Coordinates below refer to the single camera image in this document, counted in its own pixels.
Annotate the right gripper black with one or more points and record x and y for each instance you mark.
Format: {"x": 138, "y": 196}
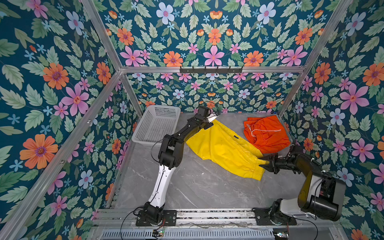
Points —
{"x": 272, "y": 167}

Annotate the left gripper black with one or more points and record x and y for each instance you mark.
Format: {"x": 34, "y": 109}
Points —
{"x": 207, "y": 125}

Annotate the yellow shorts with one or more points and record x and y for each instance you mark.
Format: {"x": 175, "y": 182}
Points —
{"x": 223, "y": 146}

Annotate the orange shorts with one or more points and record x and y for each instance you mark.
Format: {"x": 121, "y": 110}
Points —
{"x": 266, "y": 134}

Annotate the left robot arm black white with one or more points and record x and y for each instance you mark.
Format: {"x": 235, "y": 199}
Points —
{"x": 169, "y": 158}

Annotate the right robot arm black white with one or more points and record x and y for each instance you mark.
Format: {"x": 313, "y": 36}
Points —
{"x": 321, "y": 196}

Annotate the white plastic laundry basket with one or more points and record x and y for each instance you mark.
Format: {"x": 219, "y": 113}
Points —
{"x": 156, "y": 122}

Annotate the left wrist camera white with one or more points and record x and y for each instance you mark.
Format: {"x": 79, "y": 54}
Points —
{"x": 204, "y": 112}

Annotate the black hook rail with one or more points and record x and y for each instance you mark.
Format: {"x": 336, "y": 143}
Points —
{"x": 210, "y": 70}

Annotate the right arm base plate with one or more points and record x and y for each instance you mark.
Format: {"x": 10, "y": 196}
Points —
{"x": 266, "y": 217}

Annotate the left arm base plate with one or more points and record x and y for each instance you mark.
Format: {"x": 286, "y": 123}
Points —
{"x": 165, "y": 218}

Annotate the aluminium mounting rail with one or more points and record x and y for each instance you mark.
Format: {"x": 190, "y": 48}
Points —
{"x": 249, "y": 218}

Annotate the white slotted cable duct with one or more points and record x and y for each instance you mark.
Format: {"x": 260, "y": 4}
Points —
{"x": 188, "y": 234}

